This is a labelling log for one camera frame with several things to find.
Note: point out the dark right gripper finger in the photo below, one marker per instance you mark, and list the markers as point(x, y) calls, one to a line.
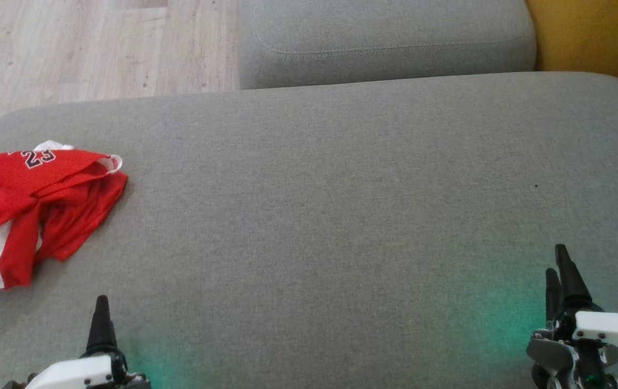
point(553, 297)
point(573, 286)

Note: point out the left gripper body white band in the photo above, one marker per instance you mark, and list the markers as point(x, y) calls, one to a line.
point(81, 373)

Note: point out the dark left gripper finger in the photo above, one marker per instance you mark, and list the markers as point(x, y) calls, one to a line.
point(102, 329)

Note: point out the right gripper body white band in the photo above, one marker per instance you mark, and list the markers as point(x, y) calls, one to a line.
point(611, 327)

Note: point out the red shorts with white trim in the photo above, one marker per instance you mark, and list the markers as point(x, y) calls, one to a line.
point(71, 173)

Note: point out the large grey sofa seat cushion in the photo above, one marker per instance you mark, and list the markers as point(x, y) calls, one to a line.
point(314, 216)

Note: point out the small grey sofa cushion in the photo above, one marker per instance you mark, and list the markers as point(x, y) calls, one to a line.
point(384, 32)

